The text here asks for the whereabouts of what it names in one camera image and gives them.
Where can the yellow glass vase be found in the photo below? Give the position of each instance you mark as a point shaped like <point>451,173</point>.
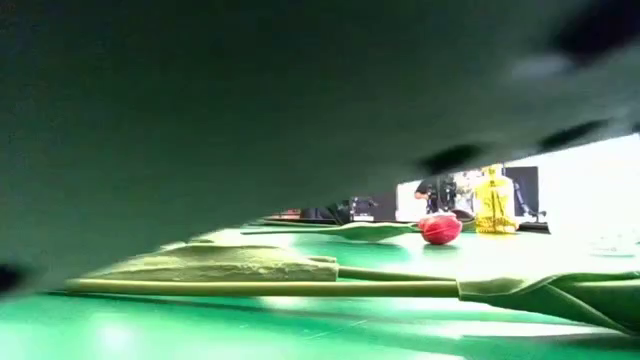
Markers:
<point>495,205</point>

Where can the seated person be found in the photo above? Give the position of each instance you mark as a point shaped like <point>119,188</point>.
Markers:
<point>434,192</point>

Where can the black partition panel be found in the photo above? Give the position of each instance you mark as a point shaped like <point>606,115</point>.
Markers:
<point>527,190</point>

